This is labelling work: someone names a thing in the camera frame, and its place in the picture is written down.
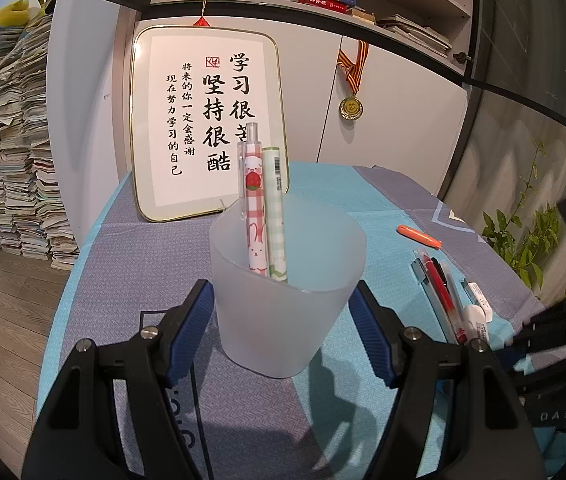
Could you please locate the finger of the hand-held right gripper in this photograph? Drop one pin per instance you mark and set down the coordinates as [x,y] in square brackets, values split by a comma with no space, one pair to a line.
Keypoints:
[558,332]
[548,375]

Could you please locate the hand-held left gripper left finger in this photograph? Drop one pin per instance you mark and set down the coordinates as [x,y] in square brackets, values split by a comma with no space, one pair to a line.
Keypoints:
[190,325]

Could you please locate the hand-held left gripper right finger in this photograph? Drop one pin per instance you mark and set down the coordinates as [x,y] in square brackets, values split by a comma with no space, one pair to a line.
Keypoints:
[370,330]

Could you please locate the clear grey pen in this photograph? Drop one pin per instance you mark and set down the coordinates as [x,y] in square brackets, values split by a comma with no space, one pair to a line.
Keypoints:
[425,285]

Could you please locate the red pen with clear cap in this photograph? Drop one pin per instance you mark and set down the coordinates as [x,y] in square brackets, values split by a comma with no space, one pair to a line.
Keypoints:
[445,300]

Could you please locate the frosted translucent pen cup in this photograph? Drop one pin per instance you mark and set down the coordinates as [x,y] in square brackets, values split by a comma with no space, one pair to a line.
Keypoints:
[273,330]

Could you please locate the slim black pen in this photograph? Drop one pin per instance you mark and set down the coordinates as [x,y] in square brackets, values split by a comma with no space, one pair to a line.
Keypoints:
[444,272]

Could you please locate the green potted plant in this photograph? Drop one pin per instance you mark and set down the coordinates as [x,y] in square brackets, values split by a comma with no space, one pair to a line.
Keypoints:
[538,230]

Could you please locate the blue and grey tablecloth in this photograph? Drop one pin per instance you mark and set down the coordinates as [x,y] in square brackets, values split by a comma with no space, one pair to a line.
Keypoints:
[138,270]

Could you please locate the white correction tape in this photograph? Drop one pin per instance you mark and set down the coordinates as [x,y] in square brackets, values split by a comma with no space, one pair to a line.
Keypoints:
[474,317]

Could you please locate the orange marker pen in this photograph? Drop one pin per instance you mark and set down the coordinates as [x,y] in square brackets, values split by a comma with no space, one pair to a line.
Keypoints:
[418,235]

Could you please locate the green checked pen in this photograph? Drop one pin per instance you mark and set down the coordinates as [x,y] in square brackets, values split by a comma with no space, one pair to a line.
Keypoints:
[275,220]

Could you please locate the pink bunny print pen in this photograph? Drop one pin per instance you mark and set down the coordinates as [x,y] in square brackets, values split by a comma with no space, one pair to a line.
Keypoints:
[253,200]

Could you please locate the gold framed calligraphy sign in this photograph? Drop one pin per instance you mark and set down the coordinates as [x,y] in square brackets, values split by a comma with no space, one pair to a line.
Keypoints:
[188,160]

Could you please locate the gold medal with striped ribbon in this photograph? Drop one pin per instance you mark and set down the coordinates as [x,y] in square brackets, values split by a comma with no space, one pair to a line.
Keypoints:
[351,107]

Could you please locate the black framed glass door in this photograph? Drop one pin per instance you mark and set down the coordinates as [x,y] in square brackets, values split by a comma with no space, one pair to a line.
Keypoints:
[538,35]

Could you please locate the tall pile of worn books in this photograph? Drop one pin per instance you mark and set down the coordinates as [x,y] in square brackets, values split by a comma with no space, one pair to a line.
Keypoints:
[13,160]

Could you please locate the black door latch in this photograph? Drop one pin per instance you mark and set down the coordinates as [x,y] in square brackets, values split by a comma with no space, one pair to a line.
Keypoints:
[462,57]

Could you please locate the stack of loose papers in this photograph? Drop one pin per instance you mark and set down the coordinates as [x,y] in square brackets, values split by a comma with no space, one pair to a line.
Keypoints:
[418,32]

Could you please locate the yellow plush toy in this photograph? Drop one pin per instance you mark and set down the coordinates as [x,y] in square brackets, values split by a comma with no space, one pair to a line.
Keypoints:
[10,15]

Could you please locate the white wall bookshelf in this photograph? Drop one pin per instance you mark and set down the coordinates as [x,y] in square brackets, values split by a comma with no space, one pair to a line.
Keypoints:
[413,10]

